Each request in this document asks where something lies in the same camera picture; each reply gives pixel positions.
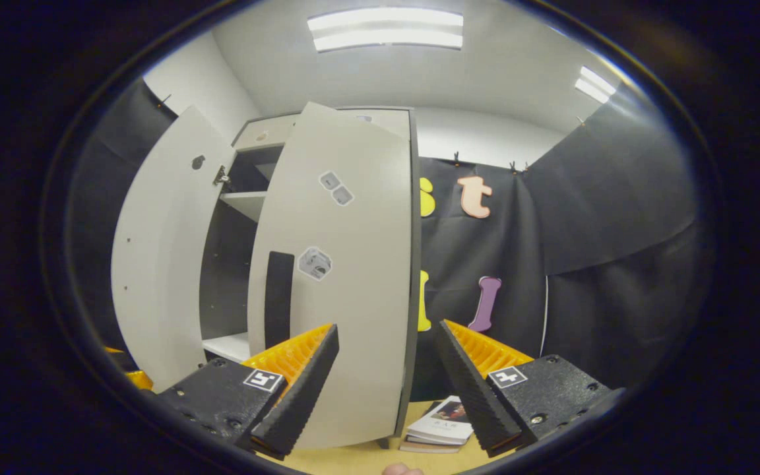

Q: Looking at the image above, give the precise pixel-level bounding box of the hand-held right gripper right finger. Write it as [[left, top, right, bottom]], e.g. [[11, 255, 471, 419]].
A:
[[436, 319, 626, 458]]

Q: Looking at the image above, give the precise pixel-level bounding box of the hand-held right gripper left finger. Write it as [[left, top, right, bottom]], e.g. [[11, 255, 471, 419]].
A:
[[156, 323, 340, 461]]

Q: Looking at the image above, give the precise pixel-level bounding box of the grey cabinet door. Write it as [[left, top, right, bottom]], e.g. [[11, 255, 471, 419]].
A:
[[248, 102, 414, 451], [111, 106, 237, 391]]

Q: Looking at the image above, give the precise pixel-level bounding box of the grey cabinet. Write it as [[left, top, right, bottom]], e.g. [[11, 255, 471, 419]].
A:
[[199, 106, 422, 451]]

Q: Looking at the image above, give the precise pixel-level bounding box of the grey cabinet shelf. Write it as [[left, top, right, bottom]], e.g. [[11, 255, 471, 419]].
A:
[[202, 332, 252, 364], [220, 191, 269, 223]]

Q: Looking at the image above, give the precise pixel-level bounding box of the thin pale book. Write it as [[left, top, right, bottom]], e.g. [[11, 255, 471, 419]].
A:
[[398, 435, 463, 455]]

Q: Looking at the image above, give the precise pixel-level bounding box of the black backdrop cloth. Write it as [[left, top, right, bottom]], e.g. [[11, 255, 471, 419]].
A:
[[67, 79, 711, 403]]

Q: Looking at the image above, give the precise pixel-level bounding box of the small ceiling light panel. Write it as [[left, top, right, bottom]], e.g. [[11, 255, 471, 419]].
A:
[[575, 66, 617, 104]]

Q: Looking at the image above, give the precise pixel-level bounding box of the large ceiling light panel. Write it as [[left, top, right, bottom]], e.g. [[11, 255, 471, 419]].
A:
[[307, 8, 464, 52]]

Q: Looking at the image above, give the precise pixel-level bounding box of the black door handle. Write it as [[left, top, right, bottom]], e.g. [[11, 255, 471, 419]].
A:
[[265, 251, 295, 350]]

